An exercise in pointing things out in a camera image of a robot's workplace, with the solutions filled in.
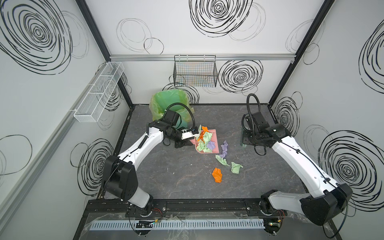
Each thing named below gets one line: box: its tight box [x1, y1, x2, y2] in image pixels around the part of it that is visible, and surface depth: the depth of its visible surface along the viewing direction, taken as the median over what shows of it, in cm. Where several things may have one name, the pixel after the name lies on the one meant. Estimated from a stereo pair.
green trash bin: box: [149, 89, 191, 129], surface depth 92 cm
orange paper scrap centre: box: [211, 167, 223, 183], surface depth 86 cm
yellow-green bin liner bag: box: [149, 89, 195, 122], surface depth 92 cm
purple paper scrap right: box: [218, 140, 229, 158], surface depth 96 cm
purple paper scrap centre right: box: [207, 141, 216, 150], surface depth 79 cm
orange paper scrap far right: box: [197, 126, 209, 144], surface depth 82 cm
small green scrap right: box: [215, 154, 231, 167], surface depth 89 cm
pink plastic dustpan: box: [189, 129, 220, 154], surface depth 80 cm
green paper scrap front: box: [231, 161, 244, 174], surface depth 88 cm
